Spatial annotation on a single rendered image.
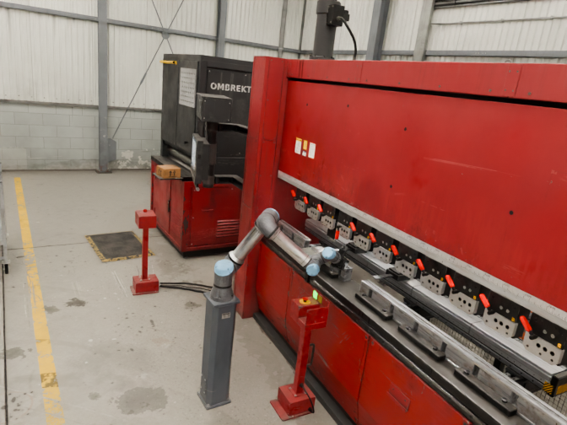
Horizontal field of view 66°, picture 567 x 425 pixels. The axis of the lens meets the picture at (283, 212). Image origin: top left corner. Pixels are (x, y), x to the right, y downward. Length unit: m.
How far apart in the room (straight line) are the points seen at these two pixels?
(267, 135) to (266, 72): 0.49
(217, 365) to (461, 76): 2.20
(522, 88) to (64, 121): 8.42
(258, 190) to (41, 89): 6.32
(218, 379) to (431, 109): 2.10
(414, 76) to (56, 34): 7.71
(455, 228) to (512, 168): 0.40
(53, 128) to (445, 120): 8.08
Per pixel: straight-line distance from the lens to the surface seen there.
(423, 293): 2.87
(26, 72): 9.36
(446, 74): 2.35
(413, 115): 2.49
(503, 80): 2.14
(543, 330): 2.09
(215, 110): 3.65
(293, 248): 2.60
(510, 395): 2.29
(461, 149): 2.25
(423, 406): 2.50
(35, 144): 9.51
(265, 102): 3.62
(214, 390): 3.15
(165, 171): 4.90
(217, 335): 2.91
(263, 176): 3.72
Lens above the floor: 2.12
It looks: 16 degrees down
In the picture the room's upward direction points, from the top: 7 degrees clockwise
